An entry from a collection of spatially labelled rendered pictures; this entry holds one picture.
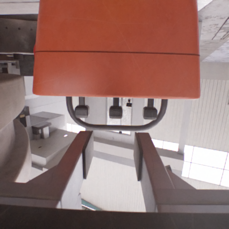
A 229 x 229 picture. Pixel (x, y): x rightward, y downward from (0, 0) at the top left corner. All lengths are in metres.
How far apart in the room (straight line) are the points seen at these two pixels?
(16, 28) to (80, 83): 1.18
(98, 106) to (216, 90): 11.03
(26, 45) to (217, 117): 13.39
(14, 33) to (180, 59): 1.23
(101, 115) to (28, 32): 2.52
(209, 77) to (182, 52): 13.19
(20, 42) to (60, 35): 1.14
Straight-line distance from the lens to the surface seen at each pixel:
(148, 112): 0.26
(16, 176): 1.38
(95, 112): 3.56
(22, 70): 1.44
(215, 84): 13.48
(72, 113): 0.32
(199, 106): 13.59
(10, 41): 1.34
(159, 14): 0.20
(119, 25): 0.19
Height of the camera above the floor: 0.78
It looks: 15 degrees up
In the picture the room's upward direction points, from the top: 179 degrees counter-clockwise
